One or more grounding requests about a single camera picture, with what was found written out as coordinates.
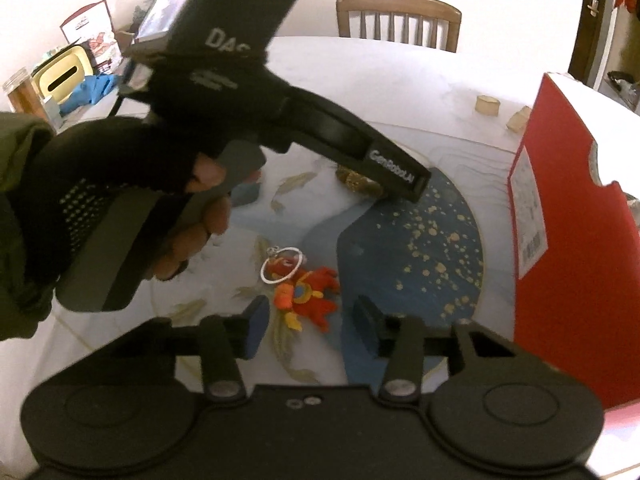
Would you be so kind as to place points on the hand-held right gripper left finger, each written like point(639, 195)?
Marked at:
point(257, 325)

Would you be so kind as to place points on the red cardboard box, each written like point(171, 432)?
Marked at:
point(575, 260)

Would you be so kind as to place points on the yellow tissue box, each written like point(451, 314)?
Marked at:
point(65, 77)

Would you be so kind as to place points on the round glass turntable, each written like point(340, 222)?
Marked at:
point(425, 260)

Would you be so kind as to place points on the dark brown door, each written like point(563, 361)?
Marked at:
point(595, 35)

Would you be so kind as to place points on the red printed carton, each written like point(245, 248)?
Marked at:
point(85, 22)

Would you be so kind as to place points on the crumpled shopping bags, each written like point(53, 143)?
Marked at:
point(625, 87)

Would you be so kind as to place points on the brown wooden slat-back chair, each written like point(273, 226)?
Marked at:
point(400, 2)

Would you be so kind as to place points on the person's left hand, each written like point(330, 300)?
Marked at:
point(100, 160)

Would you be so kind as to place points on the blue cloth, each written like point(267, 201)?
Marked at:
point(90, 90)

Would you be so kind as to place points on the person's left forearm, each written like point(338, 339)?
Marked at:
point(20, 140)

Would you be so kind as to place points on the glass jar with brown contents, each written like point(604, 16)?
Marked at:
point(22, 95)

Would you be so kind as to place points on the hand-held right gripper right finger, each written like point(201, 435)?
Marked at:
point(365, 327)

